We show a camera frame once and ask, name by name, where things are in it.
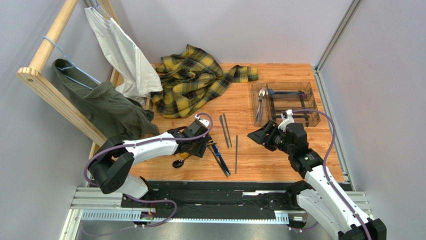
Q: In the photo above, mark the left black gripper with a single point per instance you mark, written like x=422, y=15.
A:
x=200, y=150

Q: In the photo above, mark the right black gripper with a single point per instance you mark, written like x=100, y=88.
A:
x=268, y=137

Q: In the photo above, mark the dark grey metal knife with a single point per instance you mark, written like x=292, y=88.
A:
x=217, y=160

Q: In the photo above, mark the yellow plaid shirt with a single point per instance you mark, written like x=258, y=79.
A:
x=191, y=79

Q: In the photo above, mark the clear plastic utensil organizer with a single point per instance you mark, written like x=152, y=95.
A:
x=273, y=108

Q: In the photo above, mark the blue-grey plastic spoon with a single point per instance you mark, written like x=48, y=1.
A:
x=288, y=97

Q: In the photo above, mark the white hanging garment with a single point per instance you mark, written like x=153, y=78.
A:
x=139, y=77

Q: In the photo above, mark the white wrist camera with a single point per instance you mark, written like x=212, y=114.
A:
x=287, y=118
x=205, y=122

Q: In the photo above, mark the yellow plastic spoon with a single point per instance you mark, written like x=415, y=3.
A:
x=183, y=155

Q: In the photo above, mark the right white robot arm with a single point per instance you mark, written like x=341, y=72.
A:
x=318, y=193

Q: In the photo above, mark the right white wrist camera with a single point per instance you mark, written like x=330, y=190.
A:
x=287, y=118

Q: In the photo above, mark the black metal spoon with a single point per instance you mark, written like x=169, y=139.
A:
x=180, y=162

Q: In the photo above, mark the blue metal knife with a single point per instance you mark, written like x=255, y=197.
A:
x=214, y=147

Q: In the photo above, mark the silver spoon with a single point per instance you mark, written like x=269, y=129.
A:
x=265, y=93

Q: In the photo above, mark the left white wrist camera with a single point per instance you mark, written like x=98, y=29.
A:
x=205, y=122

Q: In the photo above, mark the grey plastic knife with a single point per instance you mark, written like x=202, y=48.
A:
x=236, y=154

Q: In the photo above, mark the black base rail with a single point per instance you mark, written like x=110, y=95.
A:
x=229, y=202

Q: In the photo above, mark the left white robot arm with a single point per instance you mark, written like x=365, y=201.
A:
x=110, y=166

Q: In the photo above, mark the silver fork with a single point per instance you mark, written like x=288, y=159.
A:
x=259, y=111

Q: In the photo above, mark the light blue hanger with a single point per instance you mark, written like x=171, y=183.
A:
x=72, y=66

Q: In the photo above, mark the olive green garment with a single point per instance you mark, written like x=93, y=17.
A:
x=113, y=114

